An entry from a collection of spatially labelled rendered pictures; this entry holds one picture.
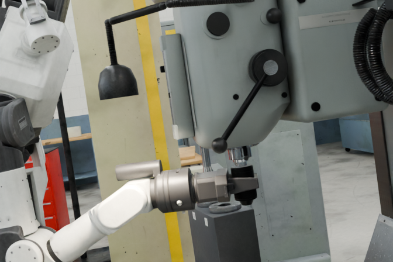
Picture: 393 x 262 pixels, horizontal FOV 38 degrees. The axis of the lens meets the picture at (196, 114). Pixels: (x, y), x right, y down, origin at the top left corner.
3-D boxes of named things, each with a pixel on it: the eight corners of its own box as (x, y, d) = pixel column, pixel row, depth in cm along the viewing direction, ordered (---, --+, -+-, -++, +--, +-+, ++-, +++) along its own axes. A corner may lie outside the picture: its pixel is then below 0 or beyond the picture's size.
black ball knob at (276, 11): (269, 23, 105) (267, 7, 105) (265, 26, 108) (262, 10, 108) (285, 21, 106) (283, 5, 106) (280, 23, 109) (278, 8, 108)
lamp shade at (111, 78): (92, 101, 106) (87, 68, 106) (123, 96, 111) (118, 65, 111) (115, 97, 101) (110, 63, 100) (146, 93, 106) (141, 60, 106)
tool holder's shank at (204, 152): (208, 177, 169) (203, 140, 168) (216, 177, 167) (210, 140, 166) (200, 179, 167) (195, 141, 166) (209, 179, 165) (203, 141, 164)
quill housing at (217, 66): (204, 155, 106) (180, -16, 105) (188, 146, 127) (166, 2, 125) (301, 140, 110) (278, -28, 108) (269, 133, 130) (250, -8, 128)
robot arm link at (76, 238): (102, 242, 117) (30, 293, 120) (114, 229, 128) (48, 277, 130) (71, 200, 118) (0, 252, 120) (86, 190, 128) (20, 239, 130)
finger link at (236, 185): (259, 190, 116) (229, 193, 117) (257, 174, 116) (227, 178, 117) (259, 192, 115) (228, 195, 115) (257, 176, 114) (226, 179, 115)
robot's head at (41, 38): (27, 61, 129) (33, 35, 122) (15, 27, 133) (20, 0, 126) (55, 58, 132) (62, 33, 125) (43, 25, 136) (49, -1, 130)
